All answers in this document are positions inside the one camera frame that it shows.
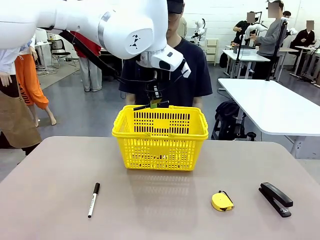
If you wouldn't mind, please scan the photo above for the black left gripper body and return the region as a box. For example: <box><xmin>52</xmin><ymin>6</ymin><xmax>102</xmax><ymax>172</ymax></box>
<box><xmin>145</xmin><ymin>70</ymin><xmax>165</xmax><ymax>95</ymax></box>

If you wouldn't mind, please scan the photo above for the yellow tape measure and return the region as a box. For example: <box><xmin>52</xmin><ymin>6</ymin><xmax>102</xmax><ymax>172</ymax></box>
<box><xmin>211</xmin><ymin>190</ymin><xmax>235</xmax><ymax>211</ymax></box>

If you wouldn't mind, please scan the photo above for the grey-legged background desk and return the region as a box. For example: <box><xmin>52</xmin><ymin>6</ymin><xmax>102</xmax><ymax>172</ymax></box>
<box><xmin>277</xmin><ymin>45</ymin><xmax>320</xmax><ymax>79</ymax></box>

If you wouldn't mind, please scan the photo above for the mannequin in orange clothes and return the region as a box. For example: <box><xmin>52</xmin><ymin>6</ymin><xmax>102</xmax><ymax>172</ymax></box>
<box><xmin>14</xmin><ymin>32</ymin><xmax>57</xmax><ymax>126</ymax></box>

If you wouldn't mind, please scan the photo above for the black camera tripod pole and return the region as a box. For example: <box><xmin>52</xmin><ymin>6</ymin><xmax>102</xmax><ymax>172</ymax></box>
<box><xmin>265</xmin><ymin>16</ymin><xmax>289</xmax><ymax>81</ymax></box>

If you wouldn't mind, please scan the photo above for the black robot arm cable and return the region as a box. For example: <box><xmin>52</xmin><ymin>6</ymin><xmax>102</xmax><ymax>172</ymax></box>
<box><xmin>58</xmin><ymin>29</ymin><xmax>158</xmax><ymax>85</ymax></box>

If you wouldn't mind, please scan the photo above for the person in black at table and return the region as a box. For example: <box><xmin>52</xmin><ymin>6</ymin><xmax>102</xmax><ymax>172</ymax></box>
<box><xmin>233</xmin><ymin>11</ymin><xmax>260</xmax><ymax>48</ymax></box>

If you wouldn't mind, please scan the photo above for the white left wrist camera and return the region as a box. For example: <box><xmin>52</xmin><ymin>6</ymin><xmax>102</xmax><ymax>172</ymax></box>
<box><xmin>174</xmin><ymin>58</ymin><xmax>192</xmax><ymax>82</ymax></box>

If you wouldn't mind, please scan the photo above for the standing person in light sweater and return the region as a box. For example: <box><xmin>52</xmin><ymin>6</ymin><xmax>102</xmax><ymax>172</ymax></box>
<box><xmin>249</xmin><ymin>1</ymin><xmax>285</xmax><ymax>58</ymax></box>

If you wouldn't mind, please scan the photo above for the seated person in black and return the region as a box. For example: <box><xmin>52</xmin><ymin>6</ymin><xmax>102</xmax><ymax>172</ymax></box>
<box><xmin>290</xmin><ymin>19</ymin><xmax>316</xmax><ymax>58</ymax></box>

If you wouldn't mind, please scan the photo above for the white background work table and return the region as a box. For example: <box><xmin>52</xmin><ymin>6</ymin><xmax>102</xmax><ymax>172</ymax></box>
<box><xmin>221</xmin><ymin>48</ymin><xmax>271</xmax><ymax>79</ymax></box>

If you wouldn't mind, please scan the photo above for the large white table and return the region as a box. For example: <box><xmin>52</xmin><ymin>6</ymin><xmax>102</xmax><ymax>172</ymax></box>
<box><xmin>217</xmin><ymin>78</ymin><xmax>320</xmax><ymax>159</ymax></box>

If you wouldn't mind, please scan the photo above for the person in red top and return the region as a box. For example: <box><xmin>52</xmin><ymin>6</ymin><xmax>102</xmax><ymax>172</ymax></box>
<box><xmin>69</xmin><ymin>31</ymin><xmax>104</xmax><ymax>93</ymax></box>

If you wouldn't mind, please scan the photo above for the black backpack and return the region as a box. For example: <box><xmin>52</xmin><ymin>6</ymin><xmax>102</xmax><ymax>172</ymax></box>
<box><xmin>211</xmin><ymin>99</ymin><xmax>249</xmax><ymax>141</ymax></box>

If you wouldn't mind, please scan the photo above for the black stapler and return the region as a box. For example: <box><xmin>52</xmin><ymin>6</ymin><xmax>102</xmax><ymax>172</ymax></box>
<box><xmin>258</xmin><ymin>181</ymin><xmax>294</xmax><ymax>218</ymax></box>

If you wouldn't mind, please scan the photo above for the white drawer cabinet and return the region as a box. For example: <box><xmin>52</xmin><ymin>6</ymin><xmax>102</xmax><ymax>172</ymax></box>
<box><xmin>205</xmin><ymin>38</ymin><xmax>220</xmax><ymax>64</ymax></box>

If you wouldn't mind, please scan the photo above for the black pen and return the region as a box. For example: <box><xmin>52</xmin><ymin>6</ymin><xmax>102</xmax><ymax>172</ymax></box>
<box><xmin>133</xmin><ymin>100</ymin><xmax>170</xmax><ymax>112</ymax></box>

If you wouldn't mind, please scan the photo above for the person in navy t-shirt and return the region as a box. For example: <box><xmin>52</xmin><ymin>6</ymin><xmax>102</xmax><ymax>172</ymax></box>
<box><xmin>118</xmin><ymin>0</ymin><xmax>213</xmax><ymax>108</ymax></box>

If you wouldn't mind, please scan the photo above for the person in beige behind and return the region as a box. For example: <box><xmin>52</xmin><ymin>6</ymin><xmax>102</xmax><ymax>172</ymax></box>
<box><xmin>178</xmin><ymin>16</ymin><xmax>188</xmax><ymax>40</ymax></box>

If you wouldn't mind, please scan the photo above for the black office chair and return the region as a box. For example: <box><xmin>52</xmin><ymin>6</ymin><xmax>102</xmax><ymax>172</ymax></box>
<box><xmin>50</xmin><ymin>38</ymin><xmax>77</xmax><ymax>69</ymax></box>

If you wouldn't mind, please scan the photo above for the yellow plastic shopping basket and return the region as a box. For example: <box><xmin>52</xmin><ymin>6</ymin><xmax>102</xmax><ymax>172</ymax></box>
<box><xmin>111</xmin><ymin>104</ymin><xmax>210</xmax><ymax>172</ymax></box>

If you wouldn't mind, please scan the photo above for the mannequin with brown apron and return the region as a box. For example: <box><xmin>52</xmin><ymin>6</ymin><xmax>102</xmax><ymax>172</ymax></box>
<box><xmin>0</xmin><ymin>47</ymin><xmax>43</xmax><ymax>156</ymax></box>

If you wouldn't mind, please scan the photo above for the white marker with black cap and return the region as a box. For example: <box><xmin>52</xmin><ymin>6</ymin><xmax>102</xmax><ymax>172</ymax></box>
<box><xmin>87</xmin><ymin>182</ymin><xmax>101</xmax><ymax>219</ymax></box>

